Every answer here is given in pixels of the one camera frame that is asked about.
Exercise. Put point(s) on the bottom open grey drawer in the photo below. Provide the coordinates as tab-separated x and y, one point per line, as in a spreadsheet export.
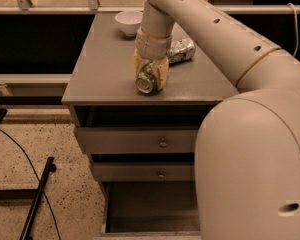
164	210

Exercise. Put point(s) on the green crushed soda can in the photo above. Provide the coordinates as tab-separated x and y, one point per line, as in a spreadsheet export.
146	79

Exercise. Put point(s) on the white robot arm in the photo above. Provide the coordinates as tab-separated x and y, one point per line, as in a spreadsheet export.
247	154

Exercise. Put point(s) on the black metal stand leg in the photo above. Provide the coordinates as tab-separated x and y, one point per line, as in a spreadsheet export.
34	195

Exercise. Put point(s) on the middle grey drawer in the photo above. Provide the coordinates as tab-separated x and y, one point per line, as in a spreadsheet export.
143	171

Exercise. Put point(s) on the white ceramic bowl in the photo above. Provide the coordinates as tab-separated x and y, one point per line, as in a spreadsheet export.
129	21

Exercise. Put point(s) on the top grey drawer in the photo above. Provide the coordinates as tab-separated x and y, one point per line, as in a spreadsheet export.
135	140

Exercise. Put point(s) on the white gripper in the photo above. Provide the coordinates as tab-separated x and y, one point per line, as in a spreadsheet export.
152	46

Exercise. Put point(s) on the white green crushed can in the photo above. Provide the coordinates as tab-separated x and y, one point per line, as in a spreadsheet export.
181	50

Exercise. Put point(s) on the grey wooden drawer cabinet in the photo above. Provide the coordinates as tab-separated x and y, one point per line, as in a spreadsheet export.
101	92

